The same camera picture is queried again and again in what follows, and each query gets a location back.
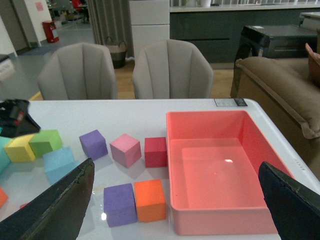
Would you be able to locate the white cabinet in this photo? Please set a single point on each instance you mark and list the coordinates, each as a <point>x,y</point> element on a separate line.
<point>150,22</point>

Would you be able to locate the grey chair right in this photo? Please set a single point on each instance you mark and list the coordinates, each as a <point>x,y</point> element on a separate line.
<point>172,69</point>

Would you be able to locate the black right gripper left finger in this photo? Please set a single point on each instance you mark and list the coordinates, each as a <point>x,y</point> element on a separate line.
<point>57,213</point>

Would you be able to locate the orange foam block near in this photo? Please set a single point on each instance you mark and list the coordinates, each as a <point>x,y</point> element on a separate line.
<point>150,201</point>

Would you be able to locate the teal plastic tray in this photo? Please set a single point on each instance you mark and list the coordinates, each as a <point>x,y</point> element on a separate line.
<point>4,159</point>

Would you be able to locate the pink foam block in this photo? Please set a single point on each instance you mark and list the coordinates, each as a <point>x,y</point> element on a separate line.
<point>126,150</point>

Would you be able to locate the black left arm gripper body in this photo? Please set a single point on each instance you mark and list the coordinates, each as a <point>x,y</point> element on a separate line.
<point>15,120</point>

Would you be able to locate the orange foam block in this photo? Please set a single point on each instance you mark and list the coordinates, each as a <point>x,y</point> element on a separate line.
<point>150,201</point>
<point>3,197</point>

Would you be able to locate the woven basket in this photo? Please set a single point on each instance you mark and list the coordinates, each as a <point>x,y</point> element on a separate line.
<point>118,51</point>

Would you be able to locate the light blue foam block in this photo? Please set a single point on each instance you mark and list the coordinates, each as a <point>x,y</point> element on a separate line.
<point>58,163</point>

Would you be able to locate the dark kitchen counter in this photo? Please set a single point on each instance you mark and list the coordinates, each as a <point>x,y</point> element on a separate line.
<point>216,30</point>

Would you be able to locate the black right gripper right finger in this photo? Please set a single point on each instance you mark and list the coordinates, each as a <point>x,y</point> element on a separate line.
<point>294,208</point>

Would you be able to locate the brown sofa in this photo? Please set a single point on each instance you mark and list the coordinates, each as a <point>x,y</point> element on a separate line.
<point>298,119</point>

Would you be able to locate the red foam block left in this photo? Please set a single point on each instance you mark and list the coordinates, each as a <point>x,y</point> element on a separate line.
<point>23,205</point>

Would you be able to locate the purple foam block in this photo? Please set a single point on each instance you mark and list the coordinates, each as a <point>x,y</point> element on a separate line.
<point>119,205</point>
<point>94,145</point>

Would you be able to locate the red fire extinguisher box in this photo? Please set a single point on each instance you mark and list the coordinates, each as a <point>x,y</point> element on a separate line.
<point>50,31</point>

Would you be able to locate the purple foam block far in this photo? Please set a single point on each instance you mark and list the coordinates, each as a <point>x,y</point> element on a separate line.
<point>94,145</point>

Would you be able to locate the pink cushion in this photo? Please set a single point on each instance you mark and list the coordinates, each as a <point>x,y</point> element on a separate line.
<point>313,65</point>

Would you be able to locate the red foam block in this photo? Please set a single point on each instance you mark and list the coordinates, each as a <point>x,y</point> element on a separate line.
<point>155,152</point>
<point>23,205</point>

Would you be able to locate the green foam block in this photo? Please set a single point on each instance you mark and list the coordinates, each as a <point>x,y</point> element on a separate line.
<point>45,141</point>

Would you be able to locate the yellow foam block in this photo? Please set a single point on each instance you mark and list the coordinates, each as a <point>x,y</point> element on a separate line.
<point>19,150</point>

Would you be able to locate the grey chair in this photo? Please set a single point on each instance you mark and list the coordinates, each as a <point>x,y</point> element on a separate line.
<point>81,71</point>
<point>172,69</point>

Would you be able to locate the purple foam block near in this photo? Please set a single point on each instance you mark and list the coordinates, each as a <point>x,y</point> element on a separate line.
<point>119,205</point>

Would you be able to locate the grey chair left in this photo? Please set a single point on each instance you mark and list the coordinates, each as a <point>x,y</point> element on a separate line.
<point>81,71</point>

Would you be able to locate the pink plastic tray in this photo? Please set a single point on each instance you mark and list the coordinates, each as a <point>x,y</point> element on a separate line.
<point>213,161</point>

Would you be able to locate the orange foam block left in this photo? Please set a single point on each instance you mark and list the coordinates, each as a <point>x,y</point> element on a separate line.
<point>3,197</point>

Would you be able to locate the table label sticker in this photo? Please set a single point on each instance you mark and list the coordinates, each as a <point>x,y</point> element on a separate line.
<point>230,102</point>

